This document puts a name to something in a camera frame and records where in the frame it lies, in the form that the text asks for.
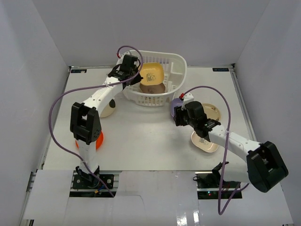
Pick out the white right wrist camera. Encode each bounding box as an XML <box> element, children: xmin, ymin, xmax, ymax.
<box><xmin>179</xmin><ymin>92</ymin><xmax>194</xmax><ymax>105</ymax></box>

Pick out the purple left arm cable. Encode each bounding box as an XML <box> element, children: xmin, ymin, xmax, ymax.
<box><xmin>48</xmin><ymin>45</ymin><xmax>143</xmax><ymax>197</ymax></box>

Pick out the yellow square plate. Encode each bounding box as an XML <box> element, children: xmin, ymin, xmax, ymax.
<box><xmin>140</xmin><ymin>62</ymin><xmax>164</xmax><ymax>86</ymax></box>

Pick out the brown square panda plate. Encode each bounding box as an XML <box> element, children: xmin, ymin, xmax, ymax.
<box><xmin>140</xmin><ymin>83</ymin><xmax>166</xmax><ymax>94</ymax></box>

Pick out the beige round floral plate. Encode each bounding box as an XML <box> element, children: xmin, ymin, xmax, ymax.
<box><xmin>202</xmin><ymin>103</ymin><xmax>222</xmax><ymax>121</ymax></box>

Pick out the purple square panda plate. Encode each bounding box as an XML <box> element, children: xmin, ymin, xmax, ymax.
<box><xmin>170</xmin><ymin>98</ymin><xmax>183</xmax><ymax>118</ymax></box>

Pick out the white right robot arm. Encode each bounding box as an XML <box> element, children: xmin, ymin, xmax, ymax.
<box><xmin>174</xmin><ymin>101</ymin><xmax>289</xmax><ymax>193</ymax></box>

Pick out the orange round plate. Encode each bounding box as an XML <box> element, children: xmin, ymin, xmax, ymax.
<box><xmin>74</xmin><ymin>130</ymin><xmax>104</xmax><ymax>150</ymax></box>

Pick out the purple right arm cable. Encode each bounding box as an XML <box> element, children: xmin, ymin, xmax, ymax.
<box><xmin>180</xmin><ymin>85</ymin><xmax>249</xmax><ymax>215</ymax></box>

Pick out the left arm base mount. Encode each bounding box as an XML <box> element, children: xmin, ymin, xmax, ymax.
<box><xmin>69</xmin><ymin>171</ymin><xmax>119</xmax><ymax>198</ymax></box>

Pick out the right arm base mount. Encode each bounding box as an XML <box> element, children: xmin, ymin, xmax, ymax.
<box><xmin>193</xmin><ymin>162</ymin><xmax>239</xmax><ymax>200</ymax></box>

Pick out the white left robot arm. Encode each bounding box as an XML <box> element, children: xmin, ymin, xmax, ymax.
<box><xmin>70</xmin><ymin>54</ymin><xmax>142</xmax><ymax>188</ymax></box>

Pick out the beige round plate black spot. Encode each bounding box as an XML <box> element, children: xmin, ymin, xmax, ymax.
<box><xmin>99</xmin><ymin>99</ymin><xmax>116</xmax><ymax>118</ymax></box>

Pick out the cream square panda plate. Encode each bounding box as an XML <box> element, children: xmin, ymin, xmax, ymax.
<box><xmin>191</xmin><ymin>131</ymin><xmax>219</xmax><ymax>153</ymax></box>

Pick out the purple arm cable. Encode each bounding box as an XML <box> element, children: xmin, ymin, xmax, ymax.
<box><xmin>48</xmin><ymin>45</ymin><xmax>143</xmax><ymax>197</ymax></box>
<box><xmin>180</xmin><ymin>85</ymin><xmax>249</xmax><ymax>215</ymax></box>

